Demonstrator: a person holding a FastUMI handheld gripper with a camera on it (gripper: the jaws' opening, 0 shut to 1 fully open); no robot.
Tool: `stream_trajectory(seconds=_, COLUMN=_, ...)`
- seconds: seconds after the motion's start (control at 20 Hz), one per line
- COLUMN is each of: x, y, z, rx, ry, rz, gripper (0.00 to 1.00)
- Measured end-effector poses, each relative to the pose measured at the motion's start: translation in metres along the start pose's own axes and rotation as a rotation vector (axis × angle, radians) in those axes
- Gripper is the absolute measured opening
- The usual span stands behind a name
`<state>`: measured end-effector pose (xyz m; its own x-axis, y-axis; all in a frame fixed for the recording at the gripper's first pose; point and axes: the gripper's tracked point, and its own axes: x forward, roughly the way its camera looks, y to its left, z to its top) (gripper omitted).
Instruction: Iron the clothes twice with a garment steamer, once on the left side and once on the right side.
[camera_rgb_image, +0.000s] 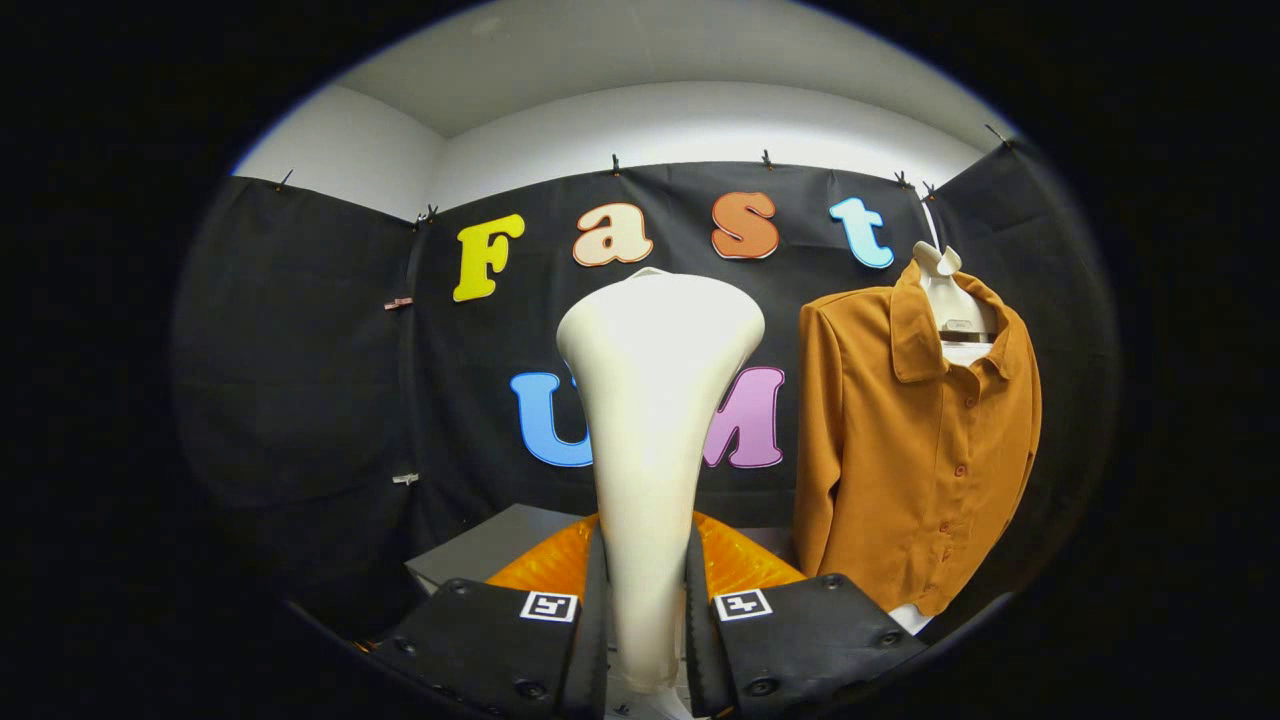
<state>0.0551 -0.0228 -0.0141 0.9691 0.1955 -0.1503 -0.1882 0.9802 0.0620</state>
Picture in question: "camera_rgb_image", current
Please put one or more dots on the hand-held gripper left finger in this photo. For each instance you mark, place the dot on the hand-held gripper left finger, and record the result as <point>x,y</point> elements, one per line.
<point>592,650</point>

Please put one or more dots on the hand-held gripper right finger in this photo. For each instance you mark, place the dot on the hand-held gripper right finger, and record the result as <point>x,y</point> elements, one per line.
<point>700,650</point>

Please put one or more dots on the white garment steamer head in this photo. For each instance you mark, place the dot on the white garment steamer head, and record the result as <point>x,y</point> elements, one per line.
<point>655,400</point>

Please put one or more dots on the orange-brown button shirt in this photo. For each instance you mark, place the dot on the orange-brown button shirt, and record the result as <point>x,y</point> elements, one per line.
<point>890,470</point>

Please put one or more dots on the white clothes hanger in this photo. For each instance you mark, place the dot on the white clothes hanger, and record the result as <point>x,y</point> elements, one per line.
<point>945,295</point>

